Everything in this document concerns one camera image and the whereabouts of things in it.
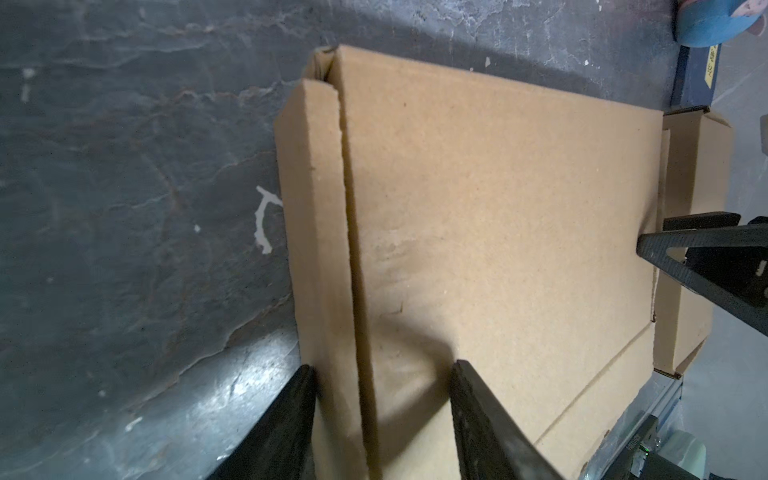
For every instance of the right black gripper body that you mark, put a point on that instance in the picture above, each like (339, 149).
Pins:
(740, 270)

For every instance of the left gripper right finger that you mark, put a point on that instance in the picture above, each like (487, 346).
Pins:
(489, 443)

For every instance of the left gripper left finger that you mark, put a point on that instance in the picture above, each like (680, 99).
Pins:
(278, 445)

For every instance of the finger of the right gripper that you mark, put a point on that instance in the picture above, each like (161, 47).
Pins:
(656, 249)

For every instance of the brown cardboard sheet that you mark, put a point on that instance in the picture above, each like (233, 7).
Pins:
(435, 214)

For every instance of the brown cardboard box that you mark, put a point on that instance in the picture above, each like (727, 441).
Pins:
(693, 185)

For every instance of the dark blue book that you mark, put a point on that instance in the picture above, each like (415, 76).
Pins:
(695, 78)

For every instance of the pale green container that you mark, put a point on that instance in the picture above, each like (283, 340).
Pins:
(686, 451)

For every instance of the plush doll striped shirt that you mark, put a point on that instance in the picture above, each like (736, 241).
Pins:
(706, 23)

